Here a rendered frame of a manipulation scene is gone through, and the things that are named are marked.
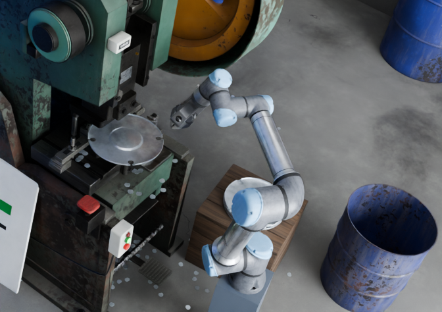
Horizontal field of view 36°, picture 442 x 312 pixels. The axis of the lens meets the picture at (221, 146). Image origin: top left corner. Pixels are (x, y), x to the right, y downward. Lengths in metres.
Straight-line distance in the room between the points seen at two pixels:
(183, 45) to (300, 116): 1.68
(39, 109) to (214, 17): 0.75
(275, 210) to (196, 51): 0.82
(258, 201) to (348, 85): 2.64
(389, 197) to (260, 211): 1.31
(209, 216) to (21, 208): 0.80
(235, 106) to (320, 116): 2.01
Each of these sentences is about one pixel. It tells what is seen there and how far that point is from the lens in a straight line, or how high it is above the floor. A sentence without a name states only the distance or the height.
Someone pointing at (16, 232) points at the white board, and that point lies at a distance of 2.95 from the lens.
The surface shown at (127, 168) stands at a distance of 2.69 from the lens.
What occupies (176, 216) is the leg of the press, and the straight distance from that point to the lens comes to 3.11.
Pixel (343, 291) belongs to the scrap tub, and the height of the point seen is 0.11.
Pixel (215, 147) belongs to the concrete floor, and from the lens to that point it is 3.88.
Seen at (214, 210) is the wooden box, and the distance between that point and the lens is 3.06.
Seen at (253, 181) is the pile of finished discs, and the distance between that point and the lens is 3.20.
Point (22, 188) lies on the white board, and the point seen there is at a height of 0.52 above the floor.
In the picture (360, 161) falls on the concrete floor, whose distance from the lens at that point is 4.12.
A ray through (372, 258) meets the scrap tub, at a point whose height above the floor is 0.40.
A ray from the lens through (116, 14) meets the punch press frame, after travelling 2.18.
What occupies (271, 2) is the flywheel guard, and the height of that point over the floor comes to 1.38.
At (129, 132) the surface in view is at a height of 0.79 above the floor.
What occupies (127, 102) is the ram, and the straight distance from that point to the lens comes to 2.55.
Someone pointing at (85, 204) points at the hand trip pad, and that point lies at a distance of 2.44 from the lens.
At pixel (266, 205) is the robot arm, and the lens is 2.14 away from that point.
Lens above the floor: 2.58
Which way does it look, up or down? 41 degrees down
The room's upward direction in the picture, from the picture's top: 15 degrees clockwise
